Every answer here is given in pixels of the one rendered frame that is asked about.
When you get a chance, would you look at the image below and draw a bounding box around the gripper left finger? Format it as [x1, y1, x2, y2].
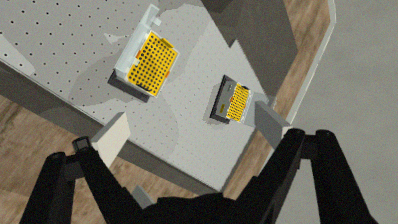
[19, 112, 157, 224]

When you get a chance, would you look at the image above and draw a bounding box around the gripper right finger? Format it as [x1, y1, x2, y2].
[215, 101, 378, 224]

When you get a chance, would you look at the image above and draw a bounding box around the grey perforated base plate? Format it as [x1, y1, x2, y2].
[0, 0, 265, 192]

